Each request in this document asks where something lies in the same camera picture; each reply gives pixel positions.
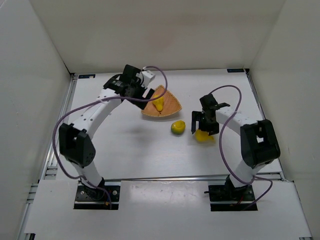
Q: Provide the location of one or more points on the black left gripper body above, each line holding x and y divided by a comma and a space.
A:
139, 94

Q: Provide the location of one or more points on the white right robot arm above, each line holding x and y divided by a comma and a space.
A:
258, 142

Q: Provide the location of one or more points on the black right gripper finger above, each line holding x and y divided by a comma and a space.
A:
195, 117
213, 131

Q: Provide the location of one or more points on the blue corner label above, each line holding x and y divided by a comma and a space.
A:
235, 70
86, 76

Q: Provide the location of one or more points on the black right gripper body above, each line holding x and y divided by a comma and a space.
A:
206, 122

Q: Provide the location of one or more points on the blue left corner label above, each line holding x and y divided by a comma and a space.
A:
86, 76

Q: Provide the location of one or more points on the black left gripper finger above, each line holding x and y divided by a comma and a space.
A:
140, 103
148, 93

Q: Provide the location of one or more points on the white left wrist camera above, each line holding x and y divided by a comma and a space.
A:
147, 76

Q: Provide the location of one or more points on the yellow fake lemon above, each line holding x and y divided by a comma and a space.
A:
204, 137

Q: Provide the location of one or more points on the woven wicker fruit bowl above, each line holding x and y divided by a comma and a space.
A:
171, 106

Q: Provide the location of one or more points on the yellow fake pear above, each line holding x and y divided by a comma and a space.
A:
158, 103

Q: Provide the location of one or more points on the aluminium front frame rail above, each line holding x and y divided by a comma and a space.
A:
270, 176

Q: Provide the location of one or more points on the white front cover board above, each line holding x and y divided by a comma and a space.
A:
157, 210

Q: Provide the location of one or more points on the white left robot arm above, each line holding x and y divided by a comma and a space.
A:
75, 139

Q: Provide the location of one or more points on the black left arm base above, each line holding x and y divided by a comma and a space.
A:
93, 199

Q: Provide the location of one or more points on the blue right corner label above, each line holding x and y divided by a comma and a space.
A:
235, 70

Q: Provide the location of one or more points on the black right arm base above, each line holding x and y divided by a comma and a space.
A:
225, 199

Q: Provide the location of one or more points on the green yellow fake citrus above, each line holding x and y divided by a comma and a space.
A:
178, 127

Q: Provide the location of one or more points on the aluminium left frame rail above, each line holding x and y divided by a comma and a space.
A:
48, 166

